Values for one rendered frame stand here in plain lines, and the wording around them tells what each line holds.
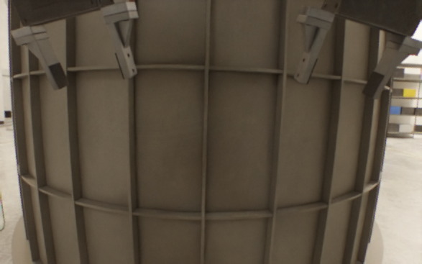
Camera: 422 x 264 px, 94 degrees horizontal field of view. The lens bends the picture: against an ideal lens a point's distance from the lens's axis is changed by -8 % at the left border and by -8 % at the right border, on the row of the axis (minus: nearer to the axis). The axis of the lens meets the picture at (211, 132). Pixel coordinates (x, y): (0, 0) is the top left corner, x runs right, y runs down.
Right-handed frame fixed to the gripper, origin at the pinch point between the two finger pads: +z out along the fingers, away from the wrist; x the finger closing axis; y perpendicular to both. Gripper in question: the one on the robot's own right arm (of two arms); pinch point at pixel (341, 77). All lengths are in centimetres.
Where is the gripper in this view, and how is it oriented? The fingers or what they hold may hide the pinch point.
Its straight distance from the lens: 40.5
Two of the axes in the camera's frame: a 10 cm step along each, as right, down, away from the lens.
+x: 9.8, 1.4, 1.3
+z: -1.9, 8.5, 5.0
